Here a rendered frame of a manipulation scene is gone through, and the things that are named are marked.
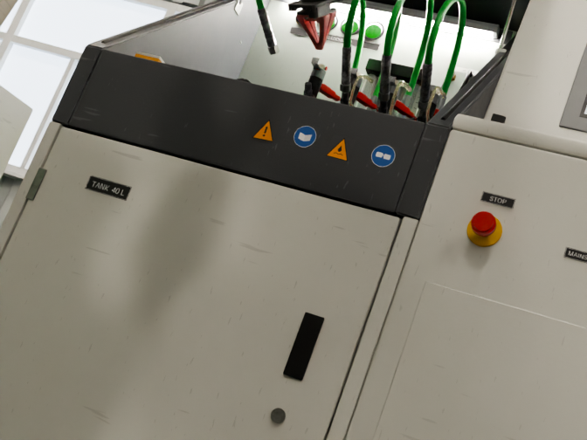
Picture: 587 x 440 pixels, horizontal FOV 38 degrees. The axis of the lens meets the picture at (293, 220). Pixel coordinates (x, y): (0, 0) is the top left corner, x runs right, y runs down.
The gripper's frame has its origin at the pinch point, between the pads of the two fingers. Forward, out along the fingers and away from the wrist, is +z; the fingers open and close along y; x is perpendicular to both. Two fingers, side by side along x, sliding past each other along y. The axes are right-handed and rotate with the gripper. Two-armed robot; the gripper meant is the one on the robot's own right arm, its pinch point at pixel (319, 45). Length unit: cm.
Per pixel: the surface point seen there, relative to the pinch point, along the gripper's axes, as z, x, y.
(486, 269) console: 22, -51, -35
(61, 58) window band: 105, 436, 277
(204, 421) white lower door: 40, -19, -66
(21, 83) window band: 119, 457, 251
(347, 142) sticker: 7.2, -24.6, -29.4
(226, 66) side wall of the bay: 10.5, 36.6, 12.9
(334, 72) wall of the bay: 14.6, 16.0, 28.2
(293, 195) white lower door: 13.9, -19.4, -38.4
